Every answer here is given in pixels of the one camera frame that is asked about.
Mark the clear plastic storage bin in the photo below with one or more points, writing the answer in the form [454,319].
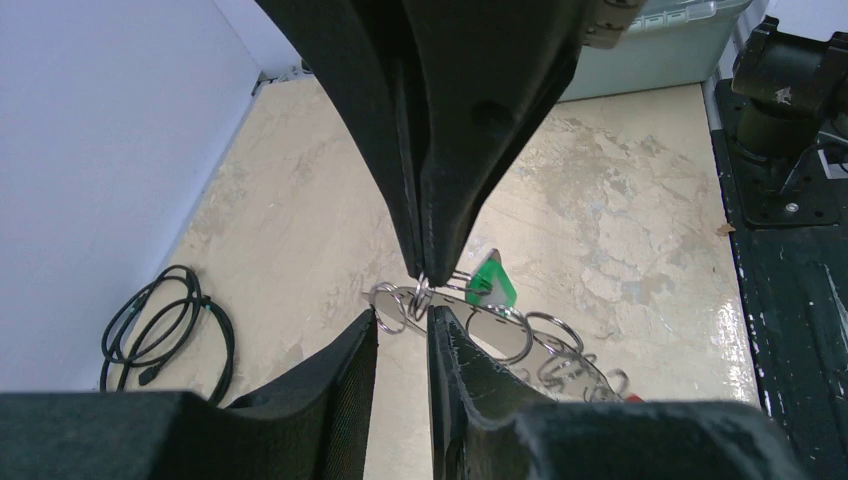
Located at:
[669,43]

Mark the green key tag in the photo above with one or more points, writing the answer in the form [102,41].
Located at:
[489,283]

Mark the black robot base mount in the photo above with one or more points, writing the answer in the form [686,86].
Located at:
[793,289]

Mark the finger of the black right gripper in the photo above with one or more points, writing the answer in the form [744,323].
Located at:
[358,51]

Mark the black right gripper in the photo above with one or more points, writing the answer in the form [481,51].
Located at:
[491,71]

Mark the metal key organizer ring plate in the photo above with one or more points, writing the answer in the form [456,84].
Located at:
[538,348]

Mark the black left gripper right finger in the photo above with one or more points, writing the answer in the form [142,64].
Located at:
[487,424]

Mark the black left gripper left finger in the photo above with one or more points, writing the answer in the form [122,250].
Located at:
[312,422]

